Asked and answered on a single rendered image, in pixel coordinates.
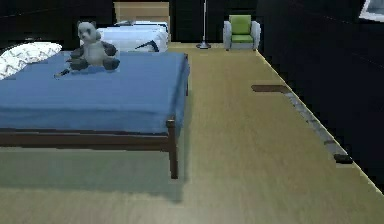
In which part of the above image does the grey floor lamp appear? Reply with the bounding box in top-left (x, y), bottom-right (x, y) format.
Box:
top-left (195, 0), bottom-right (212, 50)

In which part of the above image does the green and grey armchair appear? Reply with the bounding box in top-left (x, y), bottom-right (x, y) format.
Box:
top-left (222, 14), bottom-right (262, 52)

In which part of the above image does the light wooden cupboard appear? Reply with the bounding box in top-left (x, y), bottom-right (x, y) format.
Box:
top-left (113, 1), bottom-right (172, 43)

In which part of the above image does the grey panda soft toy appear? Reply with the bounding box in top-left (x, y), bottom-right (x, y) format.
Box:
top-left (65, 20), bottom-right (121, 72)

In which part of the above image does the small dark stick object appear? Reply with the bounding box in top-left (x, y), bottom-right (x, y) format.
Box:
top-left (53, 68), bottom-right (72, 79)

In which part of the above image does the white patterned pillow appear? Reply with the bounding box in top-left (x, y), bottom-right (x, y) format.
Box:
top-left (0, 55), bottom-right (28, 81)
top-left (0, 41), bottom-right (63, 65)

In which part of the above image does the blue bed with wooden frame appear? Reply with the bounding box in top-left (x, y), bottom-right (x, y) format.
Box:
top-left (0, 51), bottom-right (191, 180)

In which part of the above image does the framed picture on wall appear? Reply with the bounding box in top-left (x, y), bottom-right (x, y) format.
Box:
top-left (358, 0), bottom-right (384, 23)

